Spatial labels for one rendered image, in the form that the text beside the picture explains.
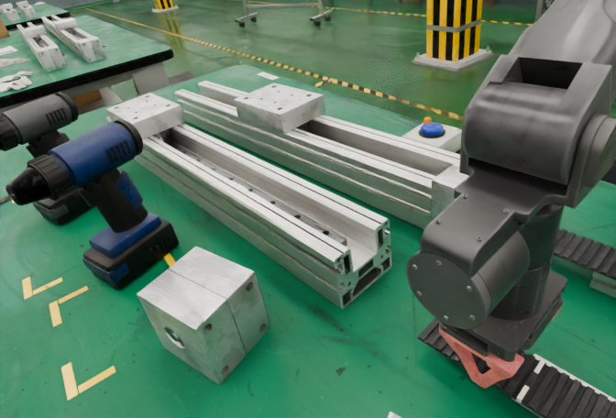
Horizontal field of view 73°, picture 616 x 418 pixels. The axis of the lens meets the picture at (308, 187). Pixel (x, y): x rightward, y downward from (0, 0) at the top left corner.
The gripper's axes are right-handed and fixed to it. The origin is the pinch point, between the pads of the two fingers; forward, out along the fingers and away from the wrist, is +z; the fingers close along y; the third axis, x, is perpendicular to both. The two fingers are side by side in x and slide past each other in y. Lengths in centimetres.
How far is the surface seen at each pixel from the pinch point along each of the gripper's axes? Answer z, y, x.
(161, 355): 3.4, 22.8, -29.4
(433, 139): -3.4, -31.2, -27.6
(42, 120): -16, 18, -73
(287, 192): -3.8, -3.7, -35.3
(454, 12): 34, -291, -180
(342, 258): -4.7, 2.4, -17.5
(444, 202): -3.9, -15.3, -15.4
